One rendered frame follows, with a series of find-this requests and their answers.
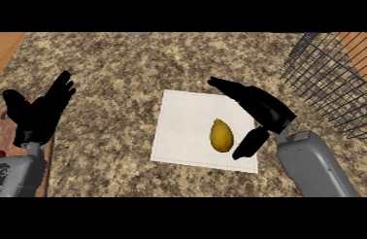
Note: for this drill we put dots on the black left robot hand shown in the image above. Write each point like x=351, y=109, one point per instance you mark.
x=40, y=111

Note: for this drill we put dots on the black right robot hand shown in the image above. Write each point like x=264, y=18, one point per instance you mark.
x=259, y=104

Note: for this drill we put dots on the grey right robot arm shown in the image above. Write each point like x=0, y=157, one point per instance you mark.
x=312, y=165

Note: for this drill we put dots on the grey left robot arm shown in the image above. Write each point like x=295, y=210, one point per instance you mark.
x=21, y=173

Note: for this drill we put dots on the yellow lemon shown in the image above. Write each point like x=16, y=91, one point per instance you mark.
x=221, y=136

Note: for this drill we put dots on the white placemat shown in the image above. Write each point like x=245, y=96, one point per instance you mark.
x=190, y=126

